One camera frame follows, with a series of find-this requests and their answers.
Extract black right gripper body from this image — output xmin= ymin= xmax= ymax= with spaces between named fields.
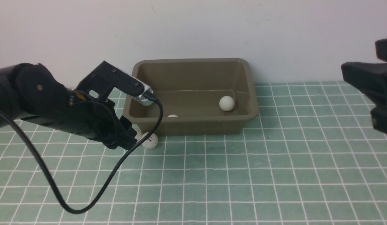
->
xmin=341 ymin=38 xmax=387 ymax=135

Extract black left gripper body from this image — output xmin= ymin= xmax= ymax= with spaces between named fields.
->
xmin=50 ymin=89 xmax=122 ymax=146

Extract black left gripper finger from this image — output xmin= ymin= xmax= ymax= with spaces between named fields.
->
xmin=119 ymin=115 xmax=138 ymax=143
xmin=106 ymin=138 xmax=137 ymax=150

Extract white logo ball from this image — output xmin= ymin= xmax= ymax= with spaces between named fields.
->
xmin=142 ymin=133 xmax=159 ymax=149

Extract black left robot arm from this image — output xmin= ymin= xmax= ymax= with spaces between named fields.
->
xmin=0 ymin=61 xmax=137 ymax=150

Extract olive plastic bin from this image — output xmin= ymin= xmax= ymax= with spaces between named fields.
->
xmin=132 ymin=58 xmax=259 ymax=137

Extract green checkered tablecloth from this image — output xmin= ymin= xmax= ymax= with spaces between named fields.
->
xmin=0 ymin=81 xmax=387 ymax=225

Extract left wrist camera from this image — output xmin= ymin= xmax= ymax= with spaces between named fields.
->
xmin=76 ymin=61 xmax=158 ymax=106

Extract left black camera cable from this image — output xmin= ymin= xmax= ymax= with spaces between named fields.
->
xmin=0 ymin=94 xmax=164 ymax=215

